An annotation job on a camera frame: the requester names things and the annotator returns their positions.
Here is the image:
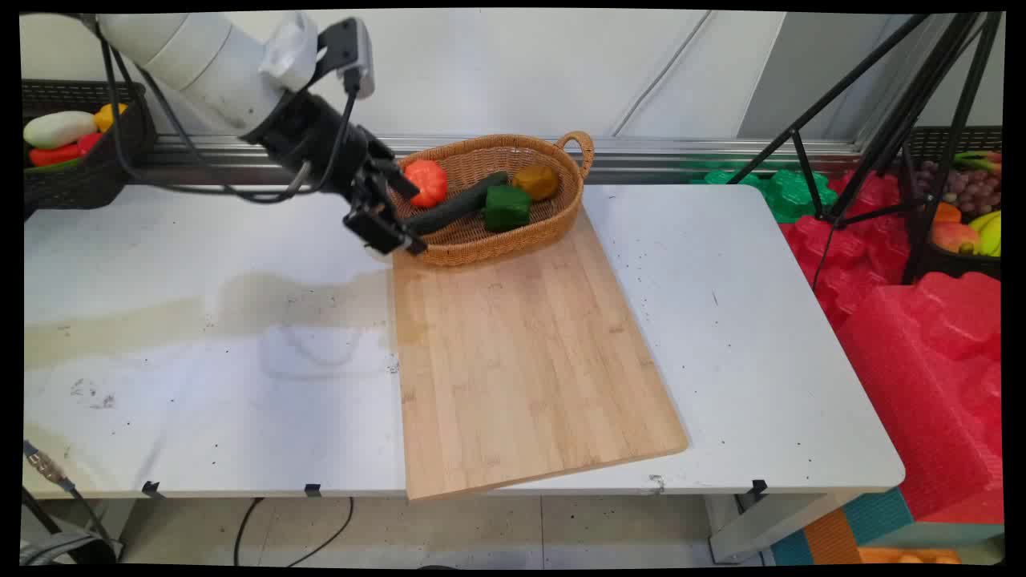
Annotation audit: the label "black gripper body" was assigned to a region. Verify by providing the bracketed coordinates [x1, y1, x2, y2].
[240, 90, 395, 203]

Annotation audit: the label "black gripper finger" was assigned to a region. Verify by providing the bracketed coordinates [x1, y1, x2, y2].
[343, 180, 427, 257]
[370, 159, 422, 202]

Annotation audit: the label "dark green toy cucumber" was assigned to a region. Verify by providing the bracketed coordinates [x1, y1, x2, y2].
[407, 171, 511, 236]

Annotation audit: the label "orange toy tomato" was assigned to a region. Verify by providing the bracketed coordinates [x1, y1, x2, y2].
[403, 159, 449, 209]

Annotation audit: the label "green toy bell pepper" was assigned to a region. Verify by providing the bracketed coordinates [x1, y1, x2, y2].
[483, 185, 533, 234]

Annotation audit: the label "oval wicker basket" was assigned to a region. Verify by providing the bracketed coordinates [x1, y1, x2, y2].
[390, 131, 596, 268]

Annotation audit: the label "brown yellow toy pepper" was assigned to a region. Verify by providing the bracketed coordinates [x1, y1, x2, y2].
[512, 164, 560, 202]

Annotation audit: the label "bamboo cutting board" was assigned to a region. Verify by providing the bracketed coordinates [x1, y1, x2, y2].
[391, 204, 690, 503]

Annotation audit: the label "black woven storage basket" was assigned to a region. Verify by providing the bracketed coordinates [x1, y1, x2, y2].
[22, 80, 158, 212]

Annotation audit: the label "red toy chili pepper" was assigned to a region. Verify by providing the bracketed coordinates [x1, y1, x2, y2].
[28, 132, 104, 168]

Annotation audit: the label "white toy radish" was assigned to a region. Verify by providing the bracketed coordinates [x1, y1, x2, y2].
[23, 111, 98, 151]

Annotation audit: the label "green foam mat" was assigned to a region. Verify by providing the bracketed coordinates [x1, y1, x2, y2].
[691, 167, 839, 224]

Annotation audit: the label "small red foam mat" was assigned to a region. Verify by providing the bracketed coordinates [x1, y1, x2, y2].
[779, 170, 915, 329]

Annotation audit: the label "white table leg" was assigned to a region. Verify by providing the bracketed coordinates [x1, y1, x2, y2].
[704, 492, 860, 564]

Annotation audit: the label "black woven fruit basket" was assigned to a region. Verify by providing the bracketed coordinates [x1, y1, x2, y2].
[901, 126, 1004, 282]

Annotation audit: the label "red orange toy mango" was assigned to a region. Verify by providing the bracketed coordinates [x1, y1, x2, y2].
[931, 221, 981, 255]

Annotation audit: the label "large red foam mat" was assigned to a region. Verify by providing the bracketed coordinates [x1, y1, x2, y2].
[836, 271, 1004, 524]

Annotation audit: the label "purple toy grapes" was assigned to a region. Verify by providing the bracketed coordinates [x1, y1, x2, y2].
[917, 159, 1003, 216]

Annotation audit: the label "teal orange foam mat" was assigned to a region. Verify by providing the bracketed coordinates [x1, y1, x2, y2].
[768, 487, 1005, 567]

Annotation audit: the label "green pink toy vegetable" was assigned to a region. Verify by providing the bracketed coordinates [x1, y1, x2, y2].
[952, 150, 1004, 175]

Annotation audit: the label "yellow toy bananas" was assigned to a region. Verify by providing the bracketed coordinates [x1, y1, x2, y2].
[967, 209, 1004, 258]

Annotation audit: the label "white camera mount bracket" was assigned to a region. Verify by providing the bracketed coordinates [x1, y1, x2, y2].
[259, 12, 323, 94]

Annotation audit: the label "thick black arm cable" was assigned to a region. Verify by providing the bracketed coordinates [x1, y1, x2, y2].
[96, 36, 360, 206]

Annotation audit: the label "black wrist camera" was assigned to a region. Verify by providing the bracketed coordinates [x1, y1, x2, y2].
[316, 18, 376, 101]

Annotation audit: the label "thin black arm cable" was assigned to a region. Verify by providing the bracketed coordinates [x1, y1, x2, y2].
[138, 66, 313, 179]

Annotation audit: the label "metal wall rail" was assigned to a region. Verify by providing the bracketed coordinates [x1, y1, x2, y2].
[128, 133, 865, 187]

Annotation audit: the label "black floor cable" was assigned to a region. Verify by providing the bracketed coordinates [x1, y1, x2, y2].
[232, 497, 355, 568]

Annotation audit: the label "metal plug with cable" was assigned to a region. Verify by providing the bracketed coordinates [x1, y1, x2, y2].
[22, 439, 121, 554]

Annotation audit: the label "grey black strap bundle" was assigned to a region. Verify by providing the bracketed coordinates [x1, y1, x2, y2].
[20, 532, 121, 567]

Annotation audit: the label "black camera tripod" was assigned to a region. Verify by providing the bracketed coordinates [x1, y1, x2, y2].
[725, 11, 1004, 286]

